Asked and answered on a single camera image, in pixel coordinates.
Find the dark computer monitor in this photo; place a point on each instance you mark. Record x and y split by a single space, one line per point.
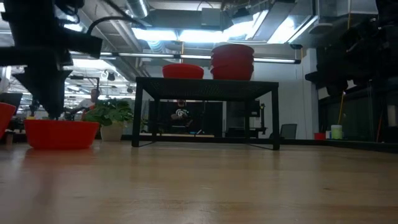
12 98

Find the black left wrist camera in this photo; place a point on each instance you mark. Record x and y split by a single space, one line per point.
84 46

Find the red plastic bowl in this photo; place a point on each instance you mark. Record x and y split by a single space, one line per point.
59 135
183 65
183 74
4 118

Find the black perforated metal shelf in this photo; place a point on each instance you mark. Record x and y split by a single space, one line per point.
205 88

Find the small red container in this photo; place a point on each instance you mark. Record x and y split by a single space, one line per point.
319 136

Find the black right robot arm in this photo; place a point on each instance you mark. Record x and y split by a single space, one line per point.
388 31

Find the grey office chair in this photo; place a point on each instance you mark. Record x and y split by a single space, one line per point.
288 130

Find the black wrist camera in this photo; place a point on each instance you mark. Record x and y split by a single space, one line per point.
84 46
357 40

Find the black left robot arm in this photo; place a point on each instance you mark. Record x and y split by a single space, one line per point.
28 21

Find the silver spiral air duct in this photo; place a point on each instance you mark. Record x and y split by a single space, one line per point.
138 7

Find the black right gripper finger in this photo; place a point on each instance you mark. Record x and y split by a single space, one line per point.
323 76
354 71

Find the white cup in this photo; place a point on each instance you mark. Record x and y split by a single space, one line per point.
328 135

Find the green potted plant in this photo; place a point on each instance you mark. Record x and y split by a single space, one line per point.
109 113

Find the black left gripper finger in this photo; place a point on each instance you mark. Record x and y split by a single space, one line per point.
38 85
59 85

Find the long ceiling light bar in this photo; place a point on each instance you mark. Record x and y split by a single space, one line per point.
146 55

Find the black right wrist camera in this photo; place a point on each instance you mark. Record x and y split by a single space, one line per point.
357 40

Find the green cup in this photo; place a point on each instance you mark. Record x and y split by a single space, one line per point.
336 133

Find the black metal gantry frame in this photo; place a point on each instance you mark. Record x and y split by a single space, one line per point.
88 77

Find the person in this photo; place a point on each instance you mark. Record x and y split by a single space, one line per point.
182 113
87 104

